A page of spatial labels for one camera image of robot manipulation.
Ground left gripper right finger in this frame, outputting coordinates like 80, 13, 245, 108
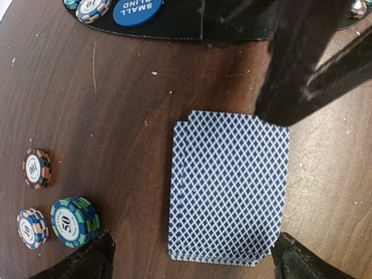
271, 232, 352, 279

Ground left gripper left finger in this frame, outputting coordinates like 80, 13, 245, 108
32, 231, 115, 279

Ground white blue poker chip stack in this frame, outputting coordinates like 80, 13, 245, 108
16, 208, 49, 250

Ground blue-backed playing card deck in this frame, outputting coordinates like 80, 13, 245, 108
168, 110, 289, 267

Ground brown 100 poker chip stack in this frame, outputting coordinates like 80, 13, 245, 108
22, 148, 52, 190

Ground single white blue poker chip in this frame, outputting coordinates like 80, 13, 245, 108
76, 0, 112, 24

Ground blue small blind button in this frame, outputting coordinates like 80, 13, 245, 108
113, 0, 163, 27

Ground single green blue poker chip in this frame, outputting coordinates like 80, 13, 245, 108
63, 0, 81, 10

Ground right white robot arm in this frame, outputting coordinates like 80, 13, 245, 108
255, 1, 371, 126

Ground round black poker mat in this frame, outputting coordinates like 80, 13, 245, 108
62, 0, 372, 41

